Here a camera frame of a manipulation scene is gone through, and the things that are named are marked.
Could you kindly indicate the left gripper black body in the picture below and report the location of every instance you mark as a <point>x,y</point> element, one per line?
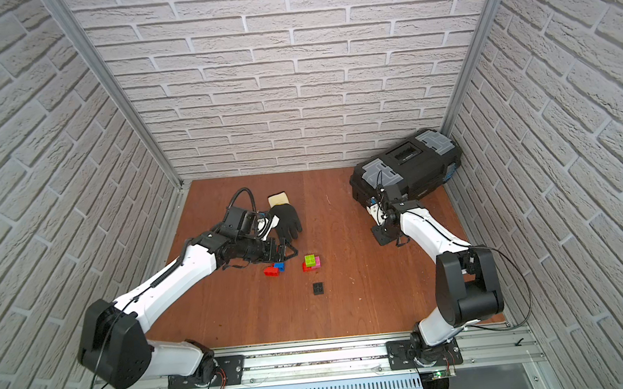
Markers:
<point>270,242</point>

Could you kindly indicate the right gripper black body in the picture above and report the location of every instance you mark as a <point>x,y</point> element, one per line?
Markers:
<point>384,235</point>

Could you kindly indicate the blue lego brick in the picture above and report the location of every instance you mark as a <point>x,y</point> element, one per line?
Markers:
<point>279,265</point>

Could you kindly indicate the green lego brick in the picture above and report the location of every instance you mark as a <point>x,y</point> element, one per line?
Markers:
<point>310,261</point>

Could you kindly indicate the black small lego brick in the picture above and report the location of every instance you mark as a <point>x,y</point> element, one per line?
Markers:
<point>318,289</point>

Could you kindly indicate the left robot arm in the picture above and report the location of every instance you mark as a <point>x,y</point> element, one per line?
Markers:
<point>114,345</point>

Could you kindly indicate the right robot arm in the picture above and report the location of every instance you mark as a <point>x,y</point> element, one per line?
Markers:
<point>467,285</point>

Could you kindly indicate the black work glove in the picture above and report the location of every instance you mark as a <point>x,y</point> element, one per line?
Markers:
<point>289,224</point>

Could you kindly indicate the black plastic toolbox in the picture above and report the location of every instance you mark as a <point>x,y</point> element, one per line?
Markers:
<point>407,171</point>

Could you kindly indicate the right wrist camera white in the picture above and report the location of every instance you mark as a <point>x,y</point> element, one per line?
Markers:
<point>377,213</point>

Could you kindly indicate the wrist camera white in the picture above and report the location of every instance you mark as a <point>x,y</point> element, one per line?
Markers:
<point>377,213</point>
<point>265,224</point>

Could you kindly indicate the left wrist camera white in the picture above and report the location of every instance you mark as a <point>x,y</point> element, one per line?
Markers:
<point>265,224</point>

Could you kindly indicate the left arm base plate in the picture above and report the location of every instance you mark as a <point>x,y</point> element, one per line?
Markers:
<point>213,372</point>

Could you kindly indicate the aluminium rail frame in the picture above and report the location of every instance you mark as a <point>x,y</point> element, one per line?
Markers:
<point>495,358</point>

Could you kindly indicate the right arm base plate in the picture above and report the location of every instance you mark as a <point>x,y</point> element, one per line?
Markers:
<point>407,354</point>

